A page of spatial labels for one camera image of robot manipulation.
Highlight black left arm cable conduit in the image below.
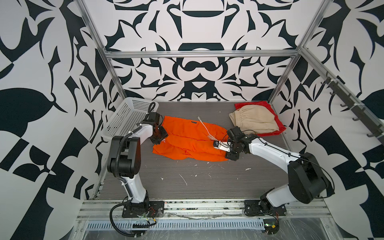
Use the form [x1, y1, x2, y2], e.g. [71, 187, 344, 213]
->
[108, 101, 158, 238]

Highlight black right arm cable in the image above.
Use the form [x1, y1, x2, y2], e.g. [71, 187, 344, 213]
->
[242, 129, 336, 200]

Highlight orange shorts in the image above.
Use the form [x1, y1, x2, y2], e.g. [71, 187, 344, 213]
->
[153, 116, 228, 162]

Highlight aluminium frame right post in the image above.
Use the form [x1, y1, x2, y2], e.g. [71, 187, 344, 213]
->
[268, 0, 333, 105]

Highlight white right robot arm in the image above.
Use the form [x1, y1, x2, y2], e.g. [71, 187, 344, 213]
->
[219, 127, 335, 213]

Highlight aluminium frame post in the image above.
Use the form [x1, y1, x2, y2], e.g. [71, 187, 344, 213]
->
[75, 0, 127, 99]
[268, 0, 333, 105]

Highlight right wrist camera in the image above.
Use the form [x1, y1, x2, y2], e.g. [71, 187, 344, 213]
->
[213, 141, 231, 153]

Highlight aluminium frame horizontal bar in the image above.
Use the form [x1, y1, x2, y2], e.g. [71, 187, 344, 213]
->
[105, 50, 295, 59]

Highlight aluminium frame right side bar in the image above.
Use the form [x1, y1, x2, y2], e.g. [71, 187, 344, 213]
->
[299, 47, 384, 144]

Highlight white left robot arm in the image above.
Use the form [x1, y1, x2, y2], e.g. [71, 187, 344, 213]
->
[107, 112, 168, 208]

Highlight red shorts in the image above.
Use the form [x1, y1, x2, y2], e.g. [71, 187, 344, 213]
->
[235, 101, 286, 137]

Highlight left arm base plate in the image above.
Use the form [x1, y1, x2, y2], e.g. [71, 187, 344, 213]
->
[122, 201, 165, 218]

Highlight aluminium frame left post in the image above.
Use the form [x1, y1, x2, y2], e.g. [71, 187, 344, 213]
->
[75, 0, 127, 99]

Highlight beige shorts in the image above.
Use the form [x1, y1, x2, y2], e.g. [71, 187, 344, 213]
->
[229, 105, 280, 134]

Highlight aluminium mounting rail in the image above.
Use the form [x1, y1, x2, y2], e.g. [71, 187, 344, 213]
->
[77, 199, 332, 220]

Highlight white slotted cable duct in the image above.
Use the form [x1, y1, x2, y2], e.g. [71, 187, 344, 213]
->
[86, 219, 265, 231]

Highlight white plastic laundry basket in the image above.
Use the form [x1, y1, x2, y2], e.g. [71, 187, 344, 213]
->
[102, 98, 152, 140]

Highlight black hook rack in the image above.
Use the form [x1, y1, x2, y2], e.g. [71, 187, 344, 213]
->
[322, 72, 384, 145]

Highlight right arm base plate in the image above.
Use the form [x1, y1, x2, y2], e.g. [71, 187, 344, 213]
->
[244, 199, 287, 217]

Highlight white orange shorts drawstring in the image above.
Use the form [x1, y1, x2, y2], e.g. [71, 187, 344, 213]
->
[198, 116, 224, 141]

